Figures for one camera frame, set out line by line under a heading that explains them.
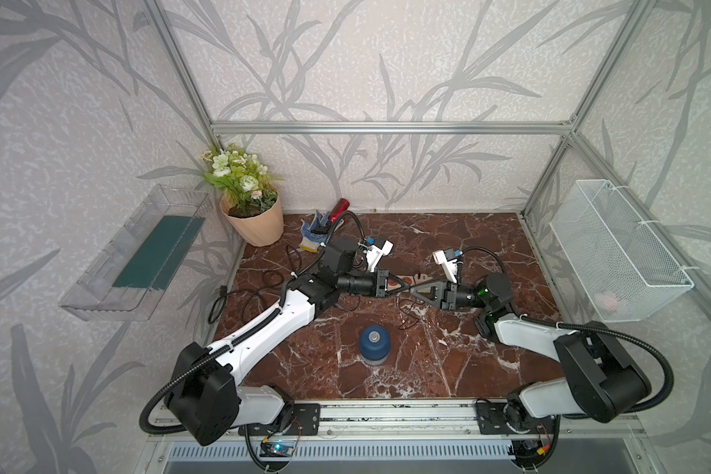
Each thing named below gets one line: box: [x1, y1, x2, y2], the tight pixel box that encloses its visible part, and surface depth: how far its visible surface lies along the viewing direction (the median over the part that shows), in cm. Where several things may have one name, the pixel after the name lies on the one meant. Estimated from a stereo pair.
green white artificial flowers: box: [199, 143, 286, 211], surface depth 96 cm
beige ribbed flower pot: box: [219, 192, 285, 248], surface depth 101 cm
